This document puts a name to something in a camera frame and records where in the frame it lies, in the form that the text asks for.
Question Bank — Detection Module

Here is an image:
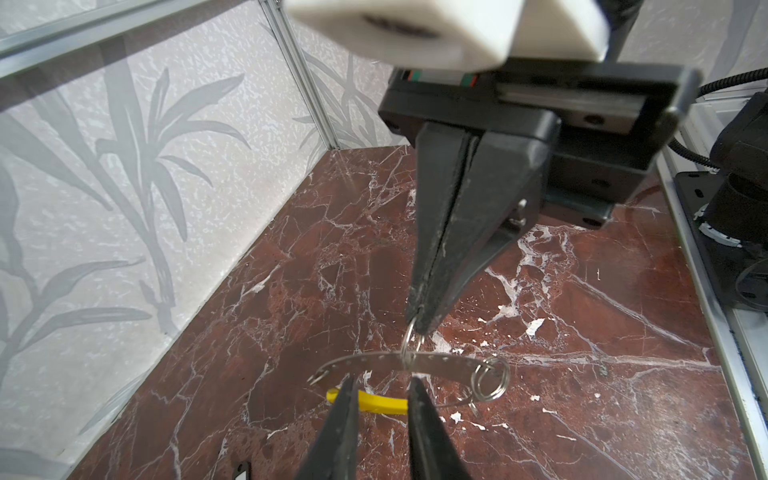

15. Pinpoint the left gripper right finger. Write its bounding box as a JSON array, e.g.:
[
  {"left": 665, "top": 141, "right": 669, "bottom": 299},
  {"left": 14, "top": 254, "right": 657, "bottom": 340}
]
[{"left": 407, "top": 377, "right": 471, "bottom": 480}]

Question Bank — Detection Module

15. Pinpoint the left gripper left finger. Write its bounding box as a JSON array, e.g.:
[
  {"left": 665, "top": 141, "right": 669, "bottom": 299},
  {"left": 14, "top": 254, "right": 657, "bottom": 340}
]
[{"left": 295, "top": 375, "right": 359, "bottom": 479}]

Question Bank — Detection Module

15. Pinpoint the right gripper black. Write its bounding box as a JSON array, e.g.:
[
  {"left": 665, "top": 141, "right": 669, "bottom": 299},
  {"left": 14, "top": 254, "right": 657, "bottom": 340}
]
[{"left": 378, "top": 59, "right": 702, "bottom": 336}]

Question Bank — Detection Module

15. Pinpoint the silver keyring band yellow tag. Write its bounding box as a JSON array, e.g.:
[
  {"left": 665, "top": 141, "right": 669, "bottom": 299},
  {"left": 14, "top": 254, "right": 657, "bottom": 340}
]
[{"left": 307, "top": 327, "right": 512, "bottom": 408}]

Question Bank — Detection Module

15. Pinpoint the small black white key fob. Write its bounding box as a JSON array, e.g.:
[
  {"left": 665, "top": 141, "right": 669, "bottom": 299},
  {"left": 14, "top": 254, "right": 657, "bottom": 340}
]
[{"left": 232, "top": 461, "right": 251, "bottom": 480}]

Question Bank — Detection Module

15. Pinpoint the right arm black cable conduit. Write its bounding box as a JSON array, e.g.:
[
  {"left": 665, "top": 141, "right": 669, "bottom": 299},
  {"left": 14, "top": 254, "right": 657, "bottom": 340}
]
[{"left": 667, "top": 67, "right": 768, "bottom": 172}]

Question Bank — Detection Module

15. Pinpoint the aluminium front rail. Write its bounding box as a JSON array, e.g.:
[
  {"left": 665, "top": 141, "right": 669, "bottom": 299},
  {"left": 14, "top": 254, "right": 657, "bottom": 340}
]
[{"left": 656, "top": 89, "right": 768, "bottom": 480}]

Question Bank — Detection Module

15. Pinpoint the aluminium cage frame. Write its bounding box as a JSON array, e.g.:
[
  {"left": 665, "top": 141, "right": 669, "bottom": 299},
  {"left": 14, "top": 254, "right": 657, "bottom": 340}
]
[{"left": 1, "top": 1, "right": 341, "bottom": 150}]

